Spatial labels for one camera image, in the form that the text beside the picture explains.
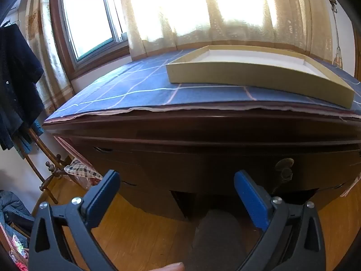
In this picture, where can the small side drawer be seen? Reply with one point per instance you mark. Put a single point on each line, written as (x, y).
(112, 153)

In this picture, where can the blue-grey padded jacket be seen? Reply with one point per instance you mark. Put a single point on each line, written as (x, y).
(12, 209)

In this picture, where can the shallow cardboard tray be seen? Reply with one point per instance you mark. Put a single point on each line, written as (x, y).
(253, 74)

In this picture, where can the checkered cloth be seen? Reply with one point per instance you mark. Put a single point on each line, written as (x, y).
(83, 172)

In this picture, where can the colourful patterned cloth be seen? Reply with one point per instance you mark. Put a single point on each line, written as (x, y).
(18, 244)

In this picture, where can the red cloth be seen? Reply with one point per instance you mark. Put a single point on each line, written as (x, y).
(22, 266)

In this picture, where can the beige lace curtain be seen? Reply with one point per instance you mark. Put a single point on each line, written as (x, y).
(225, 11)

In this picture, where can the blue plaid cloth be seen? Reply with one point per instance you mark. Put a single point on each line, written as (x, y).
(127, 84)

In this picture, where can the tan patterned curtain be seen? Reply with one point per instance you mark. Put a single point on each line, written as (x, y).
(50, 70)

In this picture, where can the wooden coat rack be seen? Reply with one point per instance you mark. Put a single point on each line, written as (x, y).
(35, 169)

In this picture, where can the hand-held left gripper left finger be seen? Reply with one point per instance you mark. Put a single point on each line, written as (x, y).
(103, 200)

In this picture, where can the brass hook with hanging ornament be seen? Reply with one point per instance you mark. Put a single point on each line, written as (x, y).
(336, 39)

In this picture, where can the person's grey trouser leg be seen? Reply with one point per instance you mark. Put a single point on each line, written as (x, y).
(218, 240)

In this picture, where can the dark navy coat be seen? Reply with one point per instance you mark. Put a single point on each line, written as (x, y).
(17, 84)

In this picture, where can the large side drawer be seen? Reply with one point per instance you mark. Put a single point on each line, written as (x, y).
(135, 180)

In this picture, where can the person's left hand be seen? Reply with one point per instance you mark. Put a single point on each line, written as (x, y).
(174, 267)

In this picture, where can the dark wooden desk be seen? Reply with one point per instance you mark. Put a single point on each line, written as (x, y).
(197, 129)

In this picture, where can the teal garment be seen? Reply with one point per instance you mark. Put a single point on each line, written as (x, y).
(26, 144)

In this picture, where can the wood-framed window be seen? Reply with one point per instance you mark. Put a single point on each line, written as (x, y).
(87, 19)

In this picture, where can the pink striped cloth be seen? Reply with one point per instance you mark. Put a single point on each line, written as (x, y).
(67, 146)

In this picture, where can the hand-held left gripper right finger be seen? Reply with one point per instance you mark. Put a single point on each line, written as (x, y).
(251, 200)

